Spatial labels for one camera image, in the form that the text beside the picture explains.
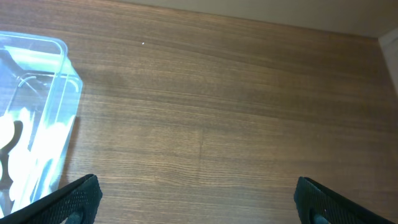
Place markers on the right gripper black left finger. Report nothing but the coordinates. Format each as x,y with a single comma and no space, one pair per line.
76,202

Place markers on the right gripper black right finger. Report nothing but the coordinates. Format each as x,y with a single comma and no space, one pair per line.
318,204

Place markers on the thick-handled white spoon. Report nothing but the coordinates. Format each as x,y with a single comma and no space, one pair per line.
20,158

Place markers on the right clear plastic container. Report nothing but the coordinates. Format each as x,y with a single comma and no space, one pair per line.
37,74

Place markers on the white spoon bowl up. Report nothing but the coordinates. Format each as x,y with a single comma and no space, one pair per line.
7,130

